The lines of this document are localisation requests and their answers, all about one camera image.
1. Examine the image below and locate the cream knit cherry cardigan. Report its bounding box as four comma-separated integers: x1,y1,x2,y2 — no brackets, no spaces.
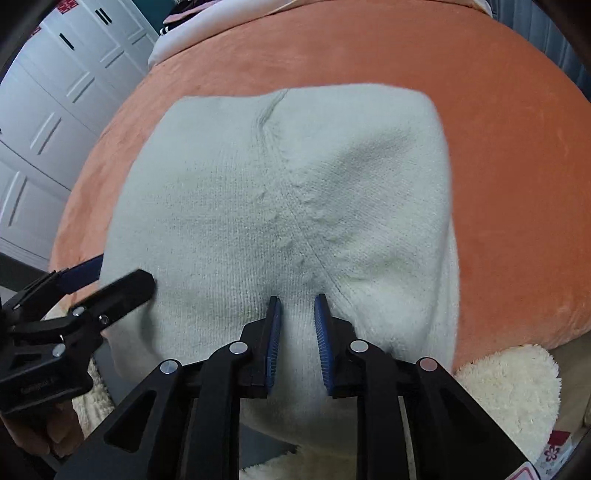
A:
100,84,460,455

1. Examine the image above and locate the pile of dark clothes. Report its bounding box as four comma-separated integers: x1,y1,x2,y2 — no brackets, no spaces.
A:
159,0,217,36

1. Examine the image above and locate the person's left hand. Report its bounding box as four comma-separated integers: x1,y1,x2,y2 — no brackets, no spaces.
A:
1,400,84,458

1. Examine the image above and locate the cream fleece sleeve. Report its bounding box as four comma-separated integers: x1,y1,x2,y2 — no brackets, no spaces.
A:
68,342,563,480

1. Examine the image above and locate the floral storage box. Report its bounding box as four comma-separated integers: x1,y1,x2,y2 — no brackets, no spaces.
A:
535,428,587,480

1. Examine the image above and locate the white panelled wardrobe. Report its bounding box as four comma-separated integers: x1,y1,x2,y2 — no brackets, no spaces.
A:
1,1,157,270

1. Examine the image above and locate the white pink folded duvet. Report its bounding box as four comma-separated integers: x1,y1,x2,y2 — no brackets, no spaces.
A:
147,0,312,69

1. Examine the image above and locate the orange velvet bedspread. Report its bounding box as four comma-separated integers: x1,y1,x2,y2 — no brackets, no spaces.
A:
50,1,590,367

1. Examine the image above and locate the blue-grey pleated curtain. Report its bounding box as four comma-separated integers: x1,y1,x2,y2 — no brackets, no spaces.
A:
489,0,590,100

